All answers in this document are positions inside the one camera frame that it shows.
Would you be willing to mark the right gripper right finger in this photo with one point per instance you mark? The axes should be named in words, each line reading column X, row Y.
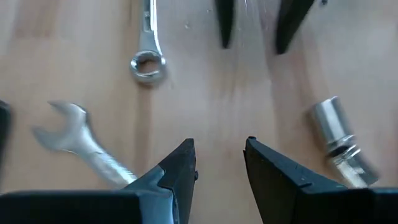
column 311, row 207

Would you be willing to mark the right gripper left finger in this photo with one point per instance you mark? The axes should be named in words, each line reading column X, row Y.
column 93, row 208

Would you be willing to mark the silver combination wrench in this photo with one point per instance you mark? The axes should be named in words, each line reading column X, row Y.
column 149, row 34
column 77, row 137

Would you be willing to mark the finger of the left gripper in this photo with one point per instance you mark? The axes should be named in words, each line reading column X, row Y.
column 225, row 21
column 290, row 21

